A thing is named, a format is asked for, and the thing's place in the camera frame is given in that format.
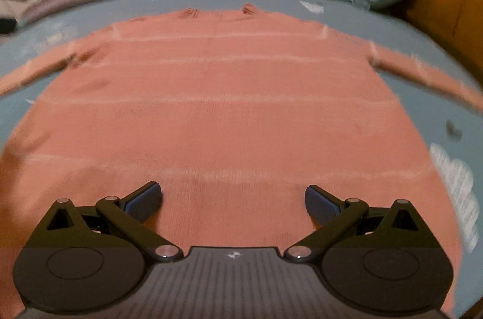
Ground blue patterned bed sheet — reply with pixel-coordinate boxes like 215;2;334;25
1;0;482;317

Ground salmon pink knit sweater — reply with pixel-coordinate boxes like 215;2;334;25
1;4;482;318

